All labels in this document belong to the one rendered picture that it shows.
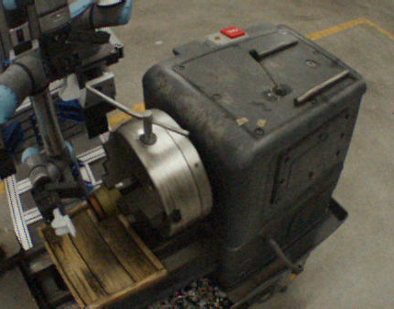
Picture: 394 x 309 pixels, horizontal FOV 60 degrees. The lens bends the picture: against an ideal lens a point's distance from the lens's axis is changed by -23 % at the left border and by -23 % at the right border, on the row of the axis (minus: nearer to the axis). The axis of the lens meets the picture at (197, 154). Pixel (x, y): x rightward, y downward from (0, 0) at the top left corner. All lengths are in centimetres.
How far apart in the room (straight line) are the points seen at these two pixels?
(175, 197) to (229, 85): 32
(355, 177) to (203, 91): 177
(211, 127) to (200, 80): 17
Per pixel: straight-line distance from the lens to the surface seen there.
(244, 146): 95
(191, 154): 99
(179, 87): 110
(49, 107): 120
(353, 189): 261
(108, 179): 106
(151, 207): 101
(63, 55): 84
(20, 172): 254
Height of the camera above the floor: 193
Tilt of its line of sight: 47 degrees down
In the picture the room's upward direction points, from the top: 2 degrees counter-clockwise
